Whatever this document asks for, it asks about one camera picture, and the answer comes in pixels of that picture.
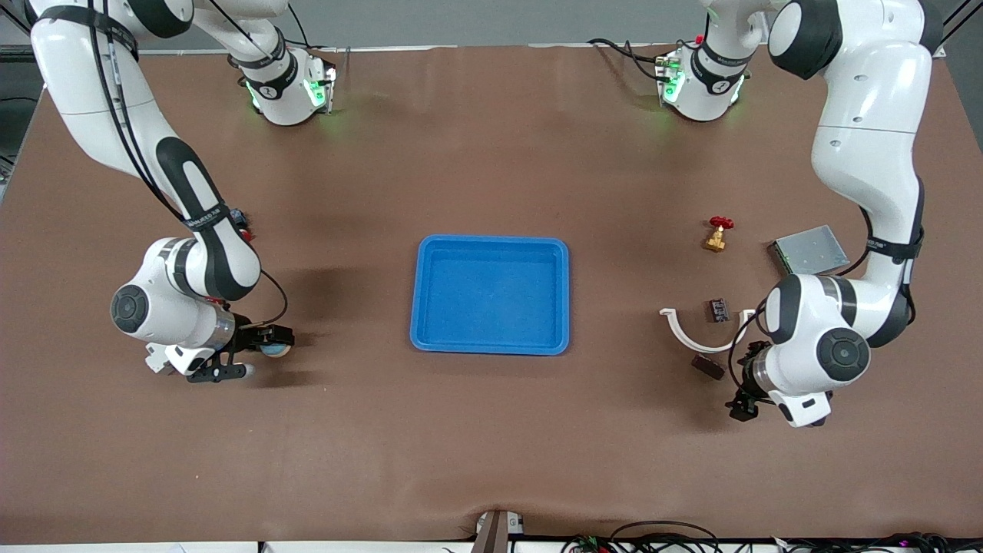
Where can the silver metal box module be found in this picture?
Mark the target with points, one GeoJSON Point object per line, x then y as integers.
{"type": "Point", "coordinates": [806, 250]}

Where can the blue round bell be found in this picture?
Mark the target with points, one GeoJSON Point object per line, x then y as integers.
{"type": "Point", "coordinates": [276, 352]}

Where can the white semicircular pipe clamp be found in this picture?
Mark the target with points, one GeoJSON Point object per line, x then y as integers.
{"type": "Point", "coordinates": [703, 346]}

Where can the metal table edge bracket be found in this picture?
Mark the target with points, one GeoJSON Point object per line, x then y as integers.
{"type": "Point", "coordinates": [495, 530]}

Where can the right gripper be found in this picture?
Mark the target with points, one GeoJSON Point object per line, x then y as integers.
{"type": "Point", "coordinates": [251, 337]}

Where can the aluminium frame post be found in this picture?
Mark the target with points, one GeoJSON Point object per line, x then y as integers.
{"type": "Point", "coordinates": [956, 31]}

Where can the blue plastic tray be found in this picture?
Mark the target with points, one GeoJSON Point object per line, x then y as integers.
{"type": "Point", "coordinates": [491, 296]}

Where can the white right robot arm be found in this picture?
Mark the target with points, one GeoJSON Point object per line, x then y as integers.
{"type": "Point", "coordinates": [84, 77]}

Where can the brown table cover mat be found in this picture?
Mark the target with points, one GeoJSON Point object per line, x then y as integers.
{"type": "Point", "coordinates": [491, 445]}

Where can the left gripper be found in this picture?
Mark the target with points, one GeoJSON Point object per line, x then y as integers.
{"type": "Point", "coordinates": [746, 389]}

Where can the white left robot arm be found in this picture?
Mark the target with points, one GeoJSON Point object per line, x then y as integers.
{"type": "Point", "coordinates": [868, 115]}

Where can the red emergency stop button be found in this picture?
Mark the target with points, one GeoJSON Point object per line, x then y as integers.
{"type": "Point", "coordinates": [240, 218]}

